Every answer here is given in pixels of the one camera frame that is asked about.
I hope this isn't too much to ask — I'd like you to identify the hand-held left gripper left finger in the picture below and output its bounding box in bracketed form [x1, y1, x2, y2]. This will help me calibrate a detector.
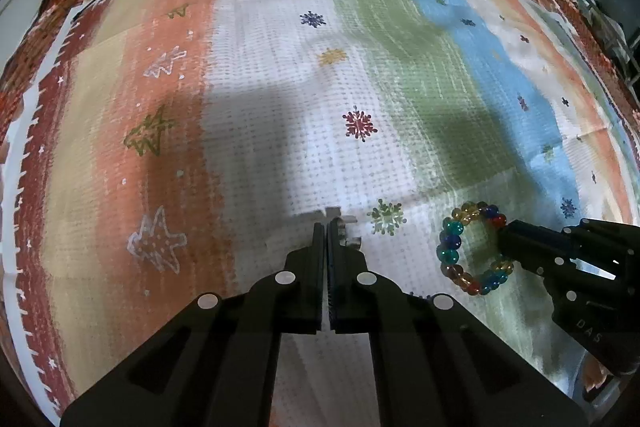
[60, 222, 328, 427]

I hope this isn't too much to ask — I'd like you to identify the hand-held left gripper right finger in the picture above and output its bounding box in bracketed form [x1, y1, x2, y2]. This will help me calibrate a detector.
[327, 219, 588, 427]

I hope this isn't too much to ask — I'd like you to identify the multicolour bead bracelet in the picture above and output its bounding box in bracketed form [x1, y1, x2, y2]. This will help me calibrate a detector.
[436, 202, 516, 297]

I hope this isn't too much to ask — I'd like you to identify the silver ring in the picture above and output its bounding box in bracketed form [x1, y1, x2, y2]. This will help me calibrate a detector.
[327, 213, 364, 251]

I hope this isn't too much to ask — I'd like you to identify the person's right hand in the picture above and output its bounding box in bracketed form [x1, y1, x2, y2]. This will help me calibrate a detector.
[580, 352, 617, 403]

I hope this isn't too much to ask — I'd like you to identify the striped colourful mat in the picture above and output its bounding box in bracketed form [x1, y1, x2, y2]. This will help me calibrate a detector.
[0, 0, 636, 427]

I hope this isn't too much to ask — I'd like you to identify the metal rack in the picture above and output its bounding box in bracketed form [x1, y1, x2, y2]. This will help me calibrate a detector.
[557, 0, 640, 110]

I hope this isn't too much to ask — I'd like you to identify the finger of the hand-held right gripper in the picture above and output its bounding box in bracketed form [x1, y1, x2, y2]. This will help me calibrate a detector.
[499, 220, 583, 279]
[562, 217, 640, 255]

